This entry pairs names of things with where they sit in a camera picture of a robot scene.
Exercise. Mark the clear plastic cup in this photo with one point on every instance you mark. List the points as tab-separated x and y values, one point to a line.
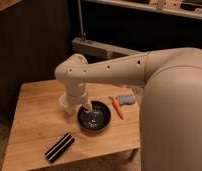
65	104

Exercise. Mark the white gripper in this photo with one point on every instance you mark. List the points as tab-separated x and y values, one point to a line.
76	94

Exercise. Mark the wooden table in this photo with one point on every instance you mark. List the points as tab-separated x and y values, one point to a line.
39	122

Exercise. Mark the grey bench rail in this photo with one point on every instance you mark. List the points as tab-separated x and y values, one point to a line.
97	49

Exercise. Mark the upper shelf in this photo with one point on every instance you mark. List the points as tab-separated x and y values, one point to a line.
149	8

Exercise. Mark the dark ceramic bowl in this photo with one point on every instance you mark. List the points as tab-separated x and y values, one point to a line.
97	119

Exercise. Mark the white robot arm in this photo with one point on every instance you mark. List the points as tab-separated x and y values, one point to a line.
170	111

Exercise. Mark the metal pole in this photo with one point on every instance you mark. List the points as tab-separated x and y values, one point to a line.
82	32

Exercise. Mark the black white striped case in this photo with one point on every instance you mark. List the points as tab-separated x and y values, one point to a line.
59	148

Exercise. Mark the orange toy carrot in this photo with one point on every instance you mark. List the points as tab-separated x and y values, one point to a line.
117	107

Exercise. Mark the blue sponge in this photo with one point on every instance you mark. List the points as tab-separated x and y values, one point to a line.
126	99

